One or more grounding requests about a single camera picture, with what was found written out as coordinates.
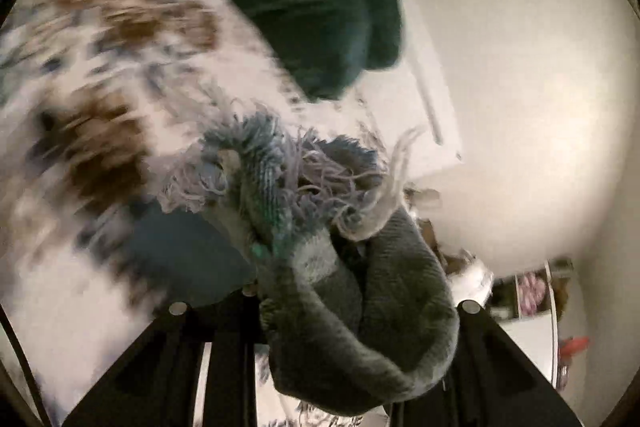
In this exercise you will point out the white cabinet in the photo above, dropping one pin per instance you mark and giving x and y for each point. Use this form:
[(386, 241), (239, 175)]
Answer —
[(530, 332)]

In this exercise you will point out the dark green cloth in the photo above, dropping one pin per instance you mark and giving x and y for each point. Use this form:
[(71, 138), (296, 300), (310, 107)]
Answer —
[(310, 2)]

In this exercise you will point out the red object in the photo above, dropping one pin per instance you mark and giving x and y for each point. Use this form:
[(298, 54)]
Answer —
[(574, 347)]

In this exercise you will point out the grey fringed scarf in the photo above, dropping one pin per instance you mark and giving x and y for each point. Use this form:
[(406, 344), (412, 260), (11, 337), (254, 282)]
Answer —
[(320, 257)]

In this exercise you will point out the floral printed bed sheet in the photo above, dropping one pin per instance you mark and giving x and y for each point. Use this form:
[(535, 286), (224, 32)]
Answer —
[(100, 107)]

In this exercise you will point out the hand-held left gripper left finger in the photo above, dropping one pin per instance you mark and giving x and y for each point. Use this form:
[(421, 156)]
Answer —
[(227, 332)]

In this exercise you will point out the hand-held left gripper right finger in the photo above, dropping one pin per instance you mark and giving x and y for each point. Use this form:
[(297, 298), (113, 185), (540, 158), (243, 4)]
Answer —
[(495, 367)]

